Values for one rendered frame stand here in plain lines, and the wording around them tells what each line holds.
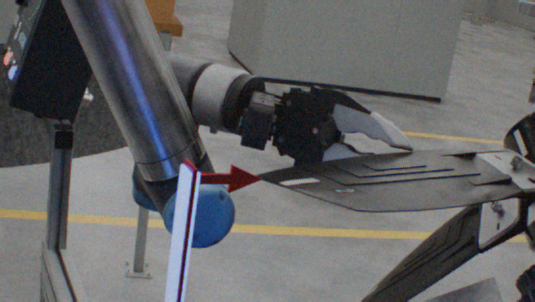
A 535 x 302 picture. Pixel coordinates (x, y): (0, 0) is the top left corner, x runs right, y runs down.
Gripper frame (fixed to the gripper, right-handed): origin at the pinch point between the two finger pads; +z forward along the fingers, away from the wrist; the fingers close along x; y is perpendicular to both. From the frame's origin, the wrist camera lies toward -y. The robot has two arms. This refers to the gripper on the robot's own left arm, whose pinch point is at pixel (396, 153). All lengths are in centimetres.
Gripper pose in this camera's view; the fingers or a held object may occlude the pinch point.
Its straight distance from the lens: 75.9
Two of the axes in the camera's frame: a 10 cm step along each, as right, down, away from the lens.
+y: 4.6, -0.8, 8.8
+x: -2.1, 9.6, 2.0
